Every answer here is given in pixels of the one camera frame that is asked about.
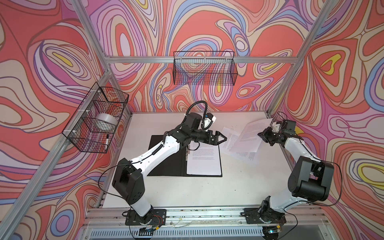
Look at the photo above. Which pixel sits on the orange black folder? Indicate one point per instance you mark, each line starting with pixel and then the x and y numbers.
pixel 173 166

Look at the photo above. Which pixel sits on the aluminium frame right post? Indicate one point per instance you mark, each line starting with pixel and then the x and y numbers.
pixel 313 32

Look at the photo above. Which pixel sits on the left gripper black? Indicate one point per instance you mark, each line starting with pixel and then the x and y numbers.
pixel 213 138

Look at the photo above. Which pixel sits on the printed paper sheet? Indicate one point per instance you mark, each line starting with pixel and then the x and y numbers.
pixel 249 141
pixel 204 160
pixel 228 147

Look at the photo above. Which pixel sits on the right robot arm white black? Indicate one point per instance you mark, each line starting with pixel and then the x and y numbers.
pixel 310 180

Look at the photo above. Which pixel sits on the black wire basket left wall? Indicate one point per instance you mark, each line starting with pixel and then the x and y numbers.
pixel 81 131

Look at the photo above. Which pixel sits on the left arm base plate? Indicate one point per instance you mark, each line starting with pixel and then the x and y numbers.
pixel 156 217

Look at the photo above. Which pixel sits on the black wire basket wall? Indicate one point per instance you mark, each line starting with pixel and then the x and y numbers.
pixel 217 72
pixel 81 131

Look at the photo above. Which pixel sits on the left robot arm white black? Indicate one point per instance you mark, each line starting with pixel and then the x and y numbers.
pixel 129 176

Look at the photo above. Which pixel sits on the aluminium frame post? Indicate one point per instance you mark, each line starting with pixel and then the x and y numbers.
pixel 108 76
pixel 313 32

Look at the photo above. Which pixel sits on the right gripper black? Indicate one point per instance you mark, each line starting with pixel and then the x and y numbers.
pixel 264 134

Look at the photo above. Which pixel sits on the aluminium front rail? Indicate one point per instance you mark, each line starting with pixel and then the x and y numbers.
pixel 207 216

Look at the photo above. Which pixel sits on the aluminium frame back bar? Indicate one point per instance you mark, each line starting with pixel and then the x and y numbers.
pixel 169 60

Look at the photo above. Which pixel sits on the white vented panel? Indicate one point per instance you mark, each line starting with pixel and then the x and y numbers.
pixel 174 233

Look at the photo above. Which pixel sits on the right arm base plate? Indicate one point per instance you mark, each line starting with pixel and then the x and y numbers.
pixel 259 216

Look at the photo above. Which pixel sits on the black wire basket back wall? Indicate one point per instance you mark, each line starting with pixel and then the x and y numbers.
pixel 217 72

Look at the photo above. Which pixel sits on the white tape roll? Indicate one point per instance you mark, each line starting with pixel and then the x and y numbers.
pixel 105 122

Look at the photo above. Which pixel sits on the aluminium frame left post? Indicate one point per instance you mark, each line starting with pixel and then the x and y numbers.
pixel 108 76

